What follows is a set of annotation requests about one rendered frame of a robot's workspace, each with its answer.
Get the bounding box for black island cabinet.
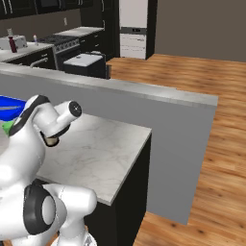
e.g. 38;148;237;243
84;134;152;246

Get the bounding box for brown cup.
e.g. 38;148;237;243
43;135;61;149

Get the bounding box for white built-in oven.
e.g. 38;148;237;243
118;0;149;61

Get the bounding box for black stove with oven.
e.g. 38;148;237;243
37;34;82;71

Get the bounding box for black tall cabinet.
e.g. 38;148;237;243
80;0;159;62

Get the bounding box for black base cabinets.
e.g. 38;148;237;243
5;47;58;70

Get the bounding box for blue bowl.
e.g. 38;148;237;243
0;95;27;122

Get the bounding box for green item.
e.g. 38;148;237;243
1;118;18;137

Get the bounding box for dark red bottle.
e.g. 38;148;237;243
8;36;18;54

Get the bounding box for black wall cabinets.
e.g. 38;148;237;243
0;0;94;21

